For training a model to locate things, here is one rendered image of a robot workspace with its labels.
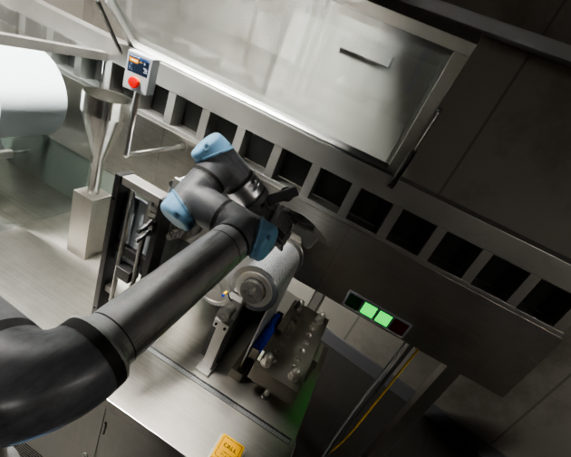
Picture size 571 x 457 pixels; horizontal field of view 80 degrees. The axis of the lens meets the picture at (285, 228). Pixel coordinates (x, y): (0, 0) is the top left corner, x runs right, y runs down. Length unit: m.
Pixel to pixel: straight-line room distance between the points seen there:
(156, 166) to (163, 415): 0.91
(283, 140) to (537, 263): 0.88
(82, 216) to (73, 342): 1.06
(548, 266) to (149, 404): 1.23
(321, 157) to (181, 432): 0.92
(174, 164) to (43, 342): 1.11
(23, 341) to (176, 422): 0.76
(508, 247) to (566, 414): 1.88
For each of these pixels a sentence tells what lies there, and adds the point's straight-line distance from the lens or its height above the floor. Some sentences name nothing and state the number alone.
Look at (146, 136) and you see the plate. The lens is 1.51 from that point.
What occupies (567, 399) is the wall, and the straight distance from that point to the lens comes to 2.92.
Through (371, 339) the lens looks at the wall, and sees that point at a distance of 2.83.
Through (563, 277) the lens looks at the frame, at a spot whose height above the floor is 1.61.
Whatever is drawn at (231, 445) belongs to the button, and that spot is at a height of 0.92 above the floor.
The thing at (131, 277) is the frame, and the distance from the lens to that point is 1.09.
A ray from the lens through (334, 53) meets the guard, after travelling 0.92.
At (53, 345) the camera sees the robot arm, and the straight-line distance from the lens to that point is 0.42.
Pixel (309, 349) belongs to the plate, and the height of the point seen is 1.03.
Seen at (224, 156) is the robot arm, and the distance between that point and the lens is 0.69.
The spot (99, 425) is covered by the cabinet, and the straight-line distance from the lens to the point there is 1.32.
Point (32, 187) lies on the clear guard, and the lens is 1.64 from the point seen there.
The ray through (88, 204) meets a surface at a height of 1.15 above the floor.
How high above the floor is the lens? 1.86
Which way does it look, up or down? 26 degrees down
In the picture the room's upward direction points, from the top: 24 degrees clockwise
